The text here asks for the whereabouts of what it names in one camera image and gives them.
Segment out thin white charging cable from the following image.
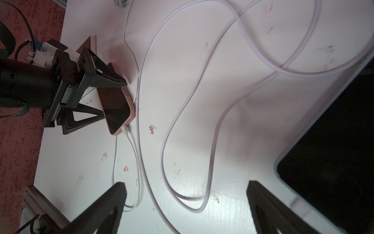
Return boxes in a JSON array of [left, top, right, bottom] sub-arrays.
[[112, 0, 144, 213]]

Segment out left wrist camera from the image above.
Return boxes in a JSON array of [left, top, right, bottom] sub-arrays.
[[26, 39, 68, 68]]

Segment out dark book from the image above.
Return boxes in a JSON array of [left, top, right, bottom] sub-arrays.
[[76, 36, 97, 54]]

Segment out green-edged black phone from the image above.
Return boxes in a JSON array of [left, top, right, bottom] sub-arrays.
[[270, 58, 374, 234]]

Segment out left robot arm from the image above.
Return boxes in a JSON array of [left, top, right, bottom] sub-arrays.
[[1, 23, 127, 135]]

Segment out thick white charging cable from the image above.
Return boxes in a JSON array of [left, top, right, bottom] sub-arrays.
[[136, 0, 374, 234]]

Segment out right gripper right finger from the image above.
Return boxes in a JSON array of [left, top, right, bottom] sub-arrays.
[[246, 180, 317, 234]]

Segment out aluminium rail frame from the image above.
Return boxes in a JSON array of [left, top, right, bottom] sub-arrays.
[[15, 185, 70, 234]]

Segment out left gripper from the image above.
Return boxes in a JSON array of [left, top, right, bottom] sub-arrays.
[[40, 46, 128, 135]]

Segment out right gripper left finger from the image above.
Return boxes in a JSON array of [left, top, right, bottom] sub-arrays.
[[59, 182, 127, 234]]

